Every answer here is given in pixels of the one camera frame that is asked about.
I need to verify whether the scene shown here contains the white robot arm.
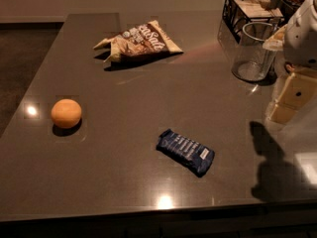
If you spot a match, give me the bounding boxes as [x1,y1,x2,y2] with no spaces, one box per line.
[264,0,317,124]

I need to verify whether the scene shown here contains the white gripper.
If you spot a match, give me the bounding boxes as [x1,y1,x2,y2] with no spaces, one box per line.
[266,53,317,124]

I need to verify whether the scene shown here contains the black wire basket with packets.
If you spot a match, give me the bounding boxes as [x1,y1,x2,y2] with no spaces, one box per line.
[222,0,284,43]

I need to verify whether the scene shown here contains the orange round fruit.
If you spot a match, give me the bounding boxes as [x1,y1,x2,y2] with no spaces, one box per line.
[51,99,82,129]

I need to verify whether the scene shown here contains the brown sea salt chip bag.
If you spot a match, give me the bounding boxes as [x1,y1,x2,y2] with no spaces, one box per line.
[93,20,183,62]

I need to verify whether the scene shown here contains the blue rxbar blueberry wrapper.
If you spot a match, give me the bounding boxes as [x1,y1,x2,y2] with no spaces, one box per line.
[156,129,215,178]

